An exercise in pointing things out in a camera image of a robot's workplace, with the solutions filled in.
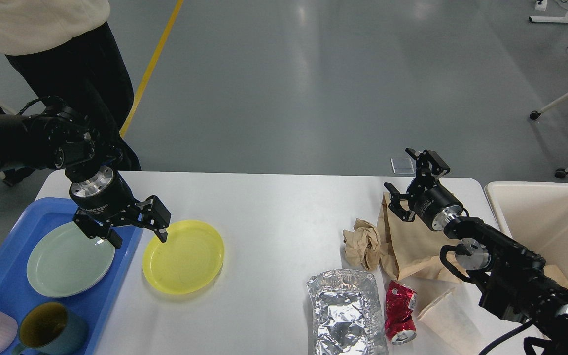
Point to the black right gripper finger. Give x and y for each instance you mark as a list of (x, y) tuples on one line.
[(396, 198), (430, 167)]

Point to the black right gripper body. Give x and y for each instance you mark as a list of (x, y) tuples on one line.
[(435, 205)]

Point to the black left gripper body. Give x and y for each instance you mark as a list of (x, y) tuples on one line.
[(105, 197)]

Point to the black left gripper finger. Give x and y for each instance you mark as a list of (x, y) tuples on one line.
[(154, 216), (92, 229)]

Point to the yellow plastic plate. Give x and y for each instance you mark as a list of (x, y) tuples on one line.
[(189, 260)]

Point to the dark teal mug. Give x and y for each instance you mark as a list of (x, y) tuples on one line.
[(51, 329)]

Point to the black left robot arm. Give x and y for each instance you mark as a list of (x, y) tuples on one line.
[(59, 138)]

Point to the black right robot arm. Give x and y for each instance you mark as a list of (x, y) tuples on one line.
[(510, 277)]

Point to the brown paper bag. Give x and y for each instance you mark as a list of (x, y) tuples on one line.
[(410, 248)]

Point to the pale green plate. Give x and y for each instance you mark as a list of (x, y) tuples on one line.
[(65, 262)]

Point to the crumpled brown paper ball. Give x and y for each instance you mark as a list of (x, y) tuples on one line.
[(362, 245)]

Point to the blue plastic tray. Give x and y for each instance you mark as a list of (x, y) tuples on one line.
[(17, 296)]

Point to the crushed red soda can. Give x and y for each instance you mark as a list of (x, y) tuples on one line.
[(400, 302)]

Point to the aluminium foil tray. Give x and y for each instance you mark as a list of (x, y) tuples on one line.
[(347, 315)]

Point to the white paper cup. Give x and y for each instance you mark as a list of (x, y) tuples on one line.
[(446, 314)]

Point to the beige plastic bin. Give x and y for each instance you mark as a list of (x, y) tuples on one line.
[(536, 215)]

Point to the person in black trousers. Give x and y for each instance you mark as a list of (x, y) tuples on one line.
[(66, 48)]

